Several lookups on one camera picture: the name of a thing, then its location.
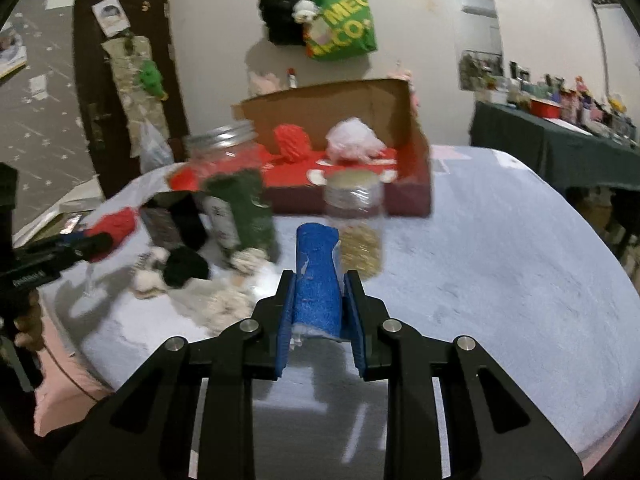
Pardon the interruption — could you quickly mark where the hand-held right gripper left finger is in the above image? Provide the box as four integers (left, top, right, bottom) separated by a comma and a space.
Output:
52, 270, 296, 480

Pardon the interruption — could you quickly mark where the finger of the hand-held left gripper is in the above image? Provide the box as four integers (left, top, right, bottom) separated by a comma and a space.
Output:
12, 232, 115, 275

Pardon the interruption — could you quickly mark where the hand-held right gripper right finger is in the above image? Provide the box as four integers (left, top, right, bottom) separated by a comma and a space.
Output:
342, 270, 586, 480

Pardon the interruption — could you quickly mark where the white and black fluffy toy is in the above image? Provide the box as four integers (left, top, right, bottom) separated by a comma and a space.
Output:
131, 246, 169, 300

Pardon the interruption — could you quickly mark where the glass jar with metal lid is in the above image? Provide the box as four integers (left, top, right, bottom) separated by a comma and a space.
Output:
182, 121, 282, 267

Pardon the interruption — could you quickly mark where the cardboard box with red lining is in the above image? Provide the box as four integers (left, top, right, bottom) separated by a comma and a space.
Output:
231, 78, 434, 219

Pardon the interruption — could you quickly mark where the person's left hand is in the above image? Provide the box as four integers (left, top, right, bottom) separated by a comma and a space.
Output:
14, 290, 47, 353

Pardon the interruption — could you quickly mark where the white fluffy cloth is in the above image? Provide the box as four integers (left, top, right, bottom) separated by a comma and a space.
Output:
189, 279, 254, 337

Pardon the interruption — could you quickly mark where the white cotton tuft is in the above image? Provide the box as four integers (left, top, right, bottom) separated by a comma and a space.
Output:
229, 246, 267, 274

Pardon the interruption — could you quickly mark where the small clear plastic jar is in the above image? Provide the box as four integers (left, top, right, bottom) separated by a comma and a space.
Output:
321, 169, 387, 279

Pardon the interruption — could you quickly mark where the black pompom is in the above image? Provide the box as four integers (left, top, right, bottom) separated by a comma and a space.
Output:
161, 246, 211, 289

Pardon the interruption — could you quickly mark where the black box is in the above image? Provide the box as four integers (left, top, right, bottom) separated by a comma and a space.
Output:
139, 191, 209, 254

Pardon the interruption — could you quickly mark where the dark brown door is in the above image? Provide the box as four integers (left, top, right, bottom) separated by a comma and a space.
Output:
72, 0, 189, 199

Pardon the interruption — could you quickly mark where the light blue printed tablecloth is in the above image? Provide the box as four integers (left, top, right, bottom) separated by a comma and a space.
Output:
37, 144, 637, 480

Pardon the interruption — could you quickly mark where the clear plastic bag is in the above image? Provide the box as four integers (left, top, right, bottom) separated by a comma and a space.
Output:
138, 119, 176, 174

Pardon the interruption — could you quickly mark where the small red pompom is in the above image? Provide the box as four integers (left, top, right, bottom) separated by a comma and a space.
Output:
169, 167, 202, 192

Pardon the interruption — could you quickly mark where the hanging door organizer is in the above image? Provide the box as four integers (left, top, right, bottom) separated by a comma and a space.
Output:
101, 34, 172, 157

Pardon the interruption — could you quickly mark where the red mesh puff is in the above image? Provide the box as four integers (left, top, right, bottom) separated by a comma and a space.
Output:
272, 123, 314, 164

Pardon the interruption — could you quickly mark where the white mesh bath puff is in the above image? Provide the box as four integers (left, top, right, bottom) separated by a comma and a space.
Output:
324, 117, 386, 164

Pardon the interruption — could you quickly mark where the green plush toy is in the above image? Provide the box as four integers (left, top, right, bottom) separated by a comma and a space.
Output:
138, 59, 169, 99

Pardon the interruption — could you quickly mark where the paper sheet on door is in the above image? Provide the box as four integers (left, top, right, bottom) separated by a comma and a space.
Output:
92, 0, 131, 37

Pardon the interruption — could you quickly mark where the pink bear plush toy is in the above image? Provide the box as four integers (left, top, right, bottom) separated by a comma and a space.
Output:
248, 70, 282, 96

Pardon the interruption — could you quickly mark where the table with green cloth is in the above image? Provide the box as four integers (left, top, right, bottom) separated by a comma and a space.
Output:
469, 101, 640, 195

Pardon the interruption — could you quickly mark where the red bowl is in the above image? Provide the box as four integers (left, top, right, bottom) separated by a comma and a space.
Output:
529, 97, 562, 119

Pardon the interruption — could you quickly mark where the green tote bag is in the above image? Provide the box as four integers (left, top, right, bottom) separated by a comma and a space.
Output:
304, 0, 377, 62

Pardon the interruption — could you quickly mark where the black backpack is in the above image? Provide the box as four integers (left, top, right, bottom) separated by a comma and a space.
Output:
258, 0, 309, 47

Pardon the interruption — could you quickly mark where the panda plush toy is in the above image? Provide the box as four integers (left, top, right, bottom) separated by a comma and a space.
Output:
292, 0, 321, 24

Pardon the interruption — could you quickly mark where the row of cosmetic bottles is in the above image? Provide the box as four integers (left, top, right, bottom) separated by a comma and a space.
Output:
504, 59, 640, 145

